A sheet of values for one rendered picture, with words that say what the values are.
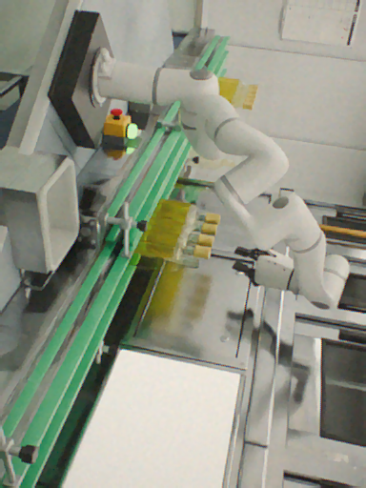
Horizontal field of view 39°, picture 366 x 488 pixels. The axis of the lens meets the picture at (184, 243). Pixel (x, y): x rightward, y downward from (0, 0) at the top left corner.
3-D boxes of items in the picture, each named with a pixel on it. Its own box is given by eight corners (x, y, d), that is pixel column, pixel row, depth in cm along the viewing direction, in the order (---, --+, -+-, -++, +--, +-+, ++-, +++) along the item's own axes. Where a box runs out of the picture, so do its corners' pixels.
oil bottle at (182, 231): (118, 238, 156) (188, 251, 154) (117, 223, 153) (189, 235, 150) (124, 228, 161) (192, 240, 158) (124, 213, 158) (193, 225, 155)
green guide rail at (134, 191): (104, 219, 137) (132, 224, 136) (103, 215, 136) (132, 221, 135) (215, 36, 274) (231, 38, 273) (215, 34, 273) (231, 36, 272)
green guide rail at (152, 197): (105, 241, 142) (132, 246, 140) (105, 238, 141) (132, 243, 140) (214, 50, 278) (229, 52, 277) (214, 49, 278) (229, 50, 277)
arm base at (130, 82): (84, 73, 126) (146, 83, 124) (99, 32, 130) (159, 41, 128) (98, 111, 140) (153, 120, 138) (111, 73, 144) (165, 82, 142)
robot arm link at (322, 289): (294, 221, 127) (326, 270, 139) (274, 265, 122) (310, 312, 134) (325, 222, 121) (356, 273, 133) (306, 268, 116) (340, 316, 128)
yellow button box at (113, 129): (101, 141, 166) (124, 145, 165) (100, 119, 161) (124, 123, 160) (109, 132, 171) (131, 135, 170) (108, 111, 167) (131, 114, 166)
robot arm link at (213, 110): (251, 114, 119) (243, 171, 130) (211, 66, 134) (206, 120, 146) (213, 121, 116) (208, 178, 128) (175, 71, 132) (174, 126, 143)
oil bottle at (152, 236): (111, 250, 152) (183, 263, 149) (111, 234, 149) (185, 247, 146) (118, 239, 156) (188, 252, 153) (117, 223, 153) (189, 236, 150)
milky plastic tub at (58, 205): (17, 269, 122) (52, 275, 120) (2, 187, 108) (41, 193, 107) (49, 227, 135) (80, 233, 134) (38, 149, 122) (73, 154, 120)
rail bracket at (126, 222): (99, 254, 139) (144, 263, 137) (96, 201, 128) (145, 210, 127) (103, 248, 141) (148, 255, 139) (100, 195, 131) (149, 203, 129)
